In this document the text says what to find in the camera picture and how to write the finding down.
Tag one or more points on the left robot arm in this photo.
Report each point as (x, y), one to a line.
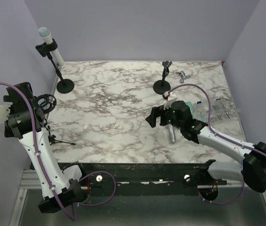
(26, 122)

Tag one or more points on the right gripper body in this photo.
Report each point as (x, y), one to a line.
(167, 117)

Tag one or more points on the black round-base microphone stand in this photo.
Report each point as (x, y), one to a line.
(162, 86)

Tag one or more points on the black left-corner microphone stand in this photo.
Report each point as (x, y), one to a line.
(64, 86)

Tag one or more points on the clear plastic screw box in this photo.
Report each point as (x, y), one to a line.
(221, 110)

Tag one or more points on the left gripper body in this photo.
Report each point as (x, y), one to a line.
(8, 99)

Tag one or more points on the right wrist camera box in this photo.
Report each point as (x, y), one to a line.
(170, 97)

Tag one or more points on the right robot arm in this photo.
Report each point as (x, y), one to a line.
(250, 165)

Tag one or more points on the white microphone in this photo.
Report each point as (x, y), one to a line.
(51, 45)

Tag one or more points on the mint green microphone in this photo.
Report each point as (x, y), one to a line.
(191, 109)

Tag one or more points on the silver metal faucet part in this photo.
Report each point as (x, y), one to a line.
(183, 76)

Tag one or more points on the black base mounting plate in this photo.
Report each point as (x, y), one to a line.
(145, 179)

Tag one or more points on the aluminium rail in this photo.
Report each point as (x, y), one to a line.
(30, 179)

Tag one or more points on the grey silver microphone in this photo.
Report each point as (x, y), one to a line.
(171, 132)

